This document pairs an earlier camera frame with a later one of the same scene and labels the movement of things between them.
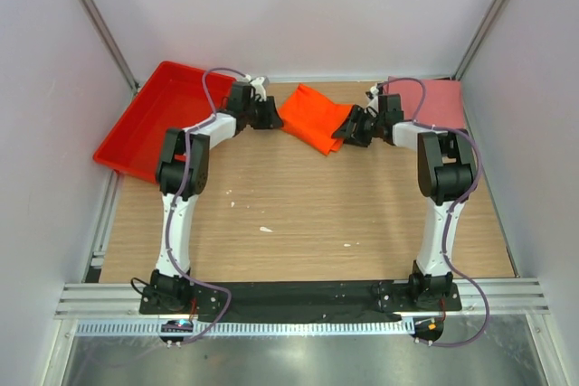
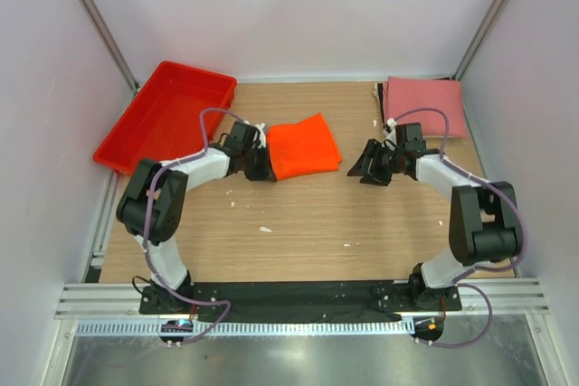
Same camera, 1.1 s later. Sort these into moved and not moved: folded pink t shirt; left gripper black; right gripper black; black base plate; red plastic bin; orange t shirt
Moved: orange t shirt; right gripper black; left gripper black
Not moved: folded pink t shirt; black base plate; red plastic bin
